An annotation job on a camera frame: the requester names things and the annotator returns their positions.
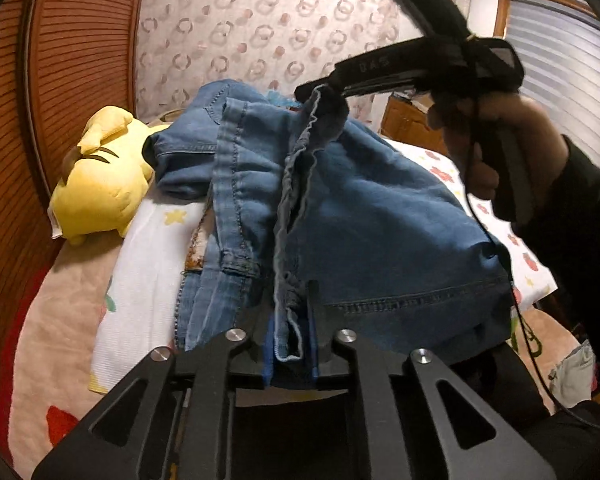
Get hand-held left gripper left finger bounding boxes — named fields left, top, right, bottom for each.
left=32, top=310, right=276, bottom=480

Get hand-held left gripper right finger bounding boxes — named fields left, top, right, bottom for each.
left=305, top=280, right=558, bottom=480

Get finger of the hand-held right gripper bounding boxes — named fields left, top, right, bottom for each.
left=294, top=76, right=350, bottom=111

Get blue denim pants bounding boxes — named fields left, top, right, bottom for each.
left=142, top=79, right=518, bottom=367

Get person's right forearm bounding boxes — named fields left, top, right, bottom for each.
left=510, top=135, right=600, bottom=361

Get person's right hand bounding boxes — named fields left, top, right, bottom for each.
left=426, top=92, right=570, bottom=202

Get wooden sideboard cabinet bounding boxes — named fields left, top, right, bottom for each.
left=380, top=94, right=448, bottom=153

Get grey striped window blind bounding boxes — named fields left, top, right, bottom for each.
left=505, top=0, right=600, bottom=142

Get white fruit-print sheet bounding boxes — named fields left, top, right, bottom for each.
left=87, top=137, right=556, bottom=393

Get beige floral blanket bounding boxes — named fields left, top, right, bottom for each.
left=7, top=242, right=583, bottom=466

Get yellow plush toy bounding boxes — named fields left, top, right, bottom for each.
left=47, top=106, right=173, bottom=247

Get grey-green cloth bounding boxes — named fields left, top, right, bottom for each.
left=549, top=339, right=599, bottom=409

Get dark cloth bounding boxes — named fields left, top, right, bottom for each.
left=450, top=345, right=600, bottom=480

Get wooden louvred wardrobe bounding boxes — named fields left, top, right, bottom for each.
left=0, top=0, right=151, bottom=480

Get wooden window frame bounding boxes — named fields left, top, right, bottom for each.
left=495, top=0, right=513, bottom=41

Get ring-patterned curtain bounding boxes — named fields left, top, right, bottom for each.
left=135, top=0, right=421, bottom=123

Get thin black cable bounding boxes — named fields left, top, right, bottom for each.
left=467, top=95, right=600, bottom=429

